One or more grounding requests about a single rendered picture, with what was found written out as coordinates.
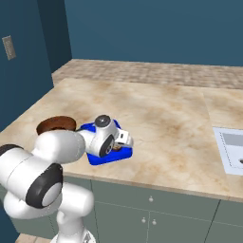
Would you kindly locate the wide grey drawer front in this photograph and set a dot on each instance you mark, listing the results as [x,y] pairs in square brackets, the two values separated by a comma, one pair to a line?
[177,202]

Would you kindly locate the brown bowl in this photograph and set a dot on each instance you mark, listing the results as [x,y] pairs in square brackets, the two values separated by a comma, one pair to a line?
[42,126]

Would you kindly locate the white cupboard knob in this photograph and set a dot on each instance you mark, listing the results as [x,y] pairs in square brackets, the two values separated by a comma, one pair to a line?
[143,220]
[154,222]

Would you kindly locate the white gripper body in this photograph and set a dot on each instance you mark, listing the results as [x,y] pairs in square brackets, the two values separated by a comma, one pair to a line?
[127,141]

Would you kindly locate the blue tray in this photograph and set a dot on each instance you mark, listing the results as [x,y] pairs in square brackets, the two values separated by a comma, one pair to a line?
[96,158]

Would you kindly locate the white drawer knob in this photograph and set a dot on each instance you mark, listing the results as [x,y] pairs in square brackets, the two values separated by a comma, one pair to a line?
[151,199]

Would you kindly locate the grey cupboard door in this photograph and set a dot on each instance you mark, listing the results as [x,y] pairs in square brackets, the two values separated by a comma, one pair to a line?
[34,228]
[182,231]
[226,234]
[121,226]

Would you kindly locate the brown donut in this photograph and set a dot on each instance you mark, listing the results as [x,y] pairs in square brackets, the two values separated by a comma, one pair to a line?
[59,125]

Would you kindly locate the brown cupcake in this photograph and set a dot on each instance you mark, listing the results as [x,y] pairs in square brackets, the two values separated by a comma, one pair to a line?
[116,147]

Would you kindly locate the narrow grey drawer front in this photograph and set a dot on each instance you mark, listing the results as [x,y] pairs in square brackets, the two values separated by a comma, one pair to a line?
[83,186]
[231,213]

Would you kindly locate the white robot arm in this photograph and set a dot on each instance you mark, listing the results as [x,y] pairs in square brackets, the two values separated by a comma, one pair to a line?
[60,147]

